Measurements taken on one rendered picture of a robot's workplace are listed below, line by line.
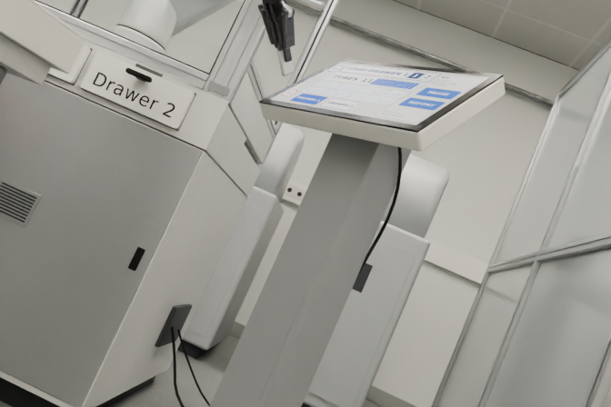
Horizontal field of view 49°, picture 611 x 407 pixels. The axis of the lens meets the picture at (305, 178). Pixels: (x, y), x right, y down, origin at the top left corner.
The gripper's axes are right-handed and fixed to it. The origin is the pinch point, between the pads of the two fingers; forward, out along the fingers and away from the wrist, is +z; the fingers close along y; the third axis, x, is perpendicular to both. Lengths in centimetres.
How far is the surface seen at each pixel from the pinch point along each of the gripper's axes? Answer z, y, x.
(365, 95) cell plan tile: 8.6, -17.8, -9.4
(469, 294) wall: 262, 137, -190
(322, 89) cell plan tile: 9.4, -3.0, -7.1
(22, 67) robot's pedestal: -22, -19, 61
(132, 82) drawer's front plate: 2.9, 33.9, 28.1
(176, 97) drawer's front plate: 8.0, 24.9, 20.5
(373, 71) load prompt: 8.9, -6.0, -21.4
